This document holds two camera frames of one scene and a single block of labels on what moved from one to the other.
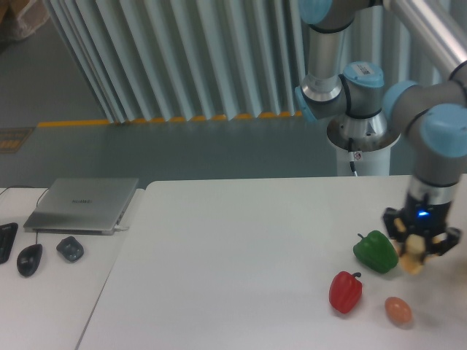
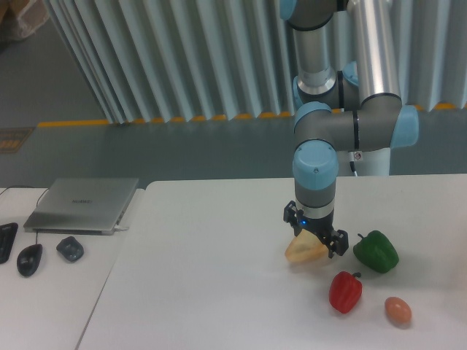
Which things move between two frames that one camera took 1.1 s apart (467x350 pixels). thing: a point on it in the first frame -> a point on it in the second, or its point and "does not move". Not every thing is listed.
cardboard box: x=19 y=18 does not move
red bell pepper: x=345 y=291 does not move
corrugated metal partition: x=184 y=60 does not move
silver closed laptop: x=93 y=206 does not move
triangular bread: x=411 y=261 -> x=306 y=247
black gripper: x=422 y=217 -> x=322 y=227
